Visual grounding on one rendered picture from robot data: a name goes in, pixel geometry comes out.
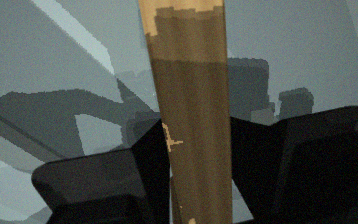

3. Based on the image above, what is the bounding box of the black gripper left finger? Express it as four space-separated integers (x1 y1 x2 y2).
31 119 170 224

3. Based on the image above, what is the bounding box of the wooden board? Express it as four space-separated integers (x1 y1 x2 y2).
138 0 233 224

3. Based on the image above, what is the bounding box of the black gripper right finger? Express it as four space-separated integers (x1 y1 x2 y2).
230 105 358 218

